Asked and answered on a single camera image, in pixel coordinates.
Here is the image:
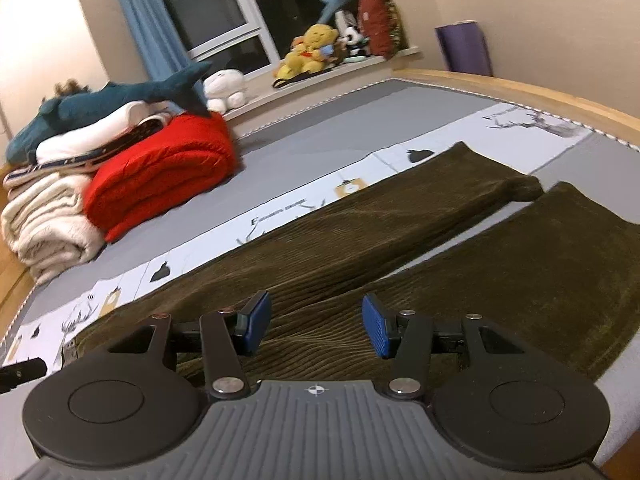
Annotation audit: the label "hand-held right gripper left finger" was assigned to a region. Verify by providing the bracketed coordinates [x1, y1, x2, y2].
[105, 290, 273, 402]

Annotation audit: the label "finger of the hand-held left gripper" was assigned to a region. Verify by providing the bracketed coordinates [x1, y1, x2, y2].
[0, 358, 49, 394]

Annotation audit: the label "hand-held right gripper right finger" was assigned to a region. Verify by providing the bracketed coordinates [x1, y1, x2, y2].
[362, 294, 532, 402]

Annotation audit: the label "olive corduroy pants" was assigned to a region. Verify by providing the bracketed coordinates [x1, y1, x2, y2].
[62, 141, 640, 396]

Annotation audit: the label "cream fleece folded blanket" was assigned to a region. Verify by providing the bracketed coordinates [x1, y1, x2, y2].
[0, 172, 109, 287]

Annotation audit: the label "red folded quilt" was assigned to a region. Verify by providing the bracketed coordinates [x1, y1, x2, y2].
[82, 111, 239, 244]

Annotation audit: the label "navy star-patterned folded blanket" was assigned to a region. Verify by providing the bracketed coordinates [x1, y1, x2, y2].
[2, 114, 177, 187]

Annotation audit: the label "white plush toy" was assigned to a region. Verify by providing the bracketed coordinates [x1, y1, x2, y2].
[202, 69, 251, 114]

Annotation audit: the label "white folded blanket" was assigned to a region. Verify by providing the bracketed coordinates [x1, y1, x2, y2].
[35, 100, 176, 166]

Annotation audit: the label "white window sill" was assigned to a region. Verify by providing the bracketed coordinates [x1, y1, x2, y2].
[220, 45, 422, 122]

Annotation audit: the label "blue shark plush toy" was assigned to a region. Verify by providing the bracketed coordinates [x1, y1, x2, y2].
[6, 60, 214, 166]

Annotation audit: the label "yellow bear plush toy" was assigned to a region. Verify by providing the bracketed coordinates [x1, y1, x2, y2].
[274, 24, 342, 78]

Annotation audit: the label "panda plush toy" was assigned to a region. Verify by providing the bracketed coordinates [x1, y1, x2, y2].
[342, 27, 371, 56]

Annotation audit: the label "brown plush toy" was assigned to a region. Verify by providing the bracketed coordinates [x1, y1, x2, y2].
[52, 78, 94, 99]

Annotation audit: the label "purple rolled mat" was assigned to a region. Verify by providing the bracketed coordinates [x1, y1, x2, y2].
[435, 20, 494, 77]

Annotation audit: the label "red cushion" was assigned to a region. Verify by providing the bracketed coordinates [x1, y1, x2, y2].
[356, 0, 407, 59]

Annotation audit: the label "white framed window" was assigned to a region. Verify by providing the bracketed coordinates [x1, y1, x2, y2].
[149, 0, 351, 69]

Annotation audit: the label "black strap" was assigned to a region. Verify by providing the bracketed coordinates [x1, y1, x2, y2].
[272, 67, 327, 89]

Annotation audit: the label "wooden bed frame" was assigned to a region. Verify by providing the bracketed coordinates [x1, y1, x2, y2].
[0, 69, 640, 323]

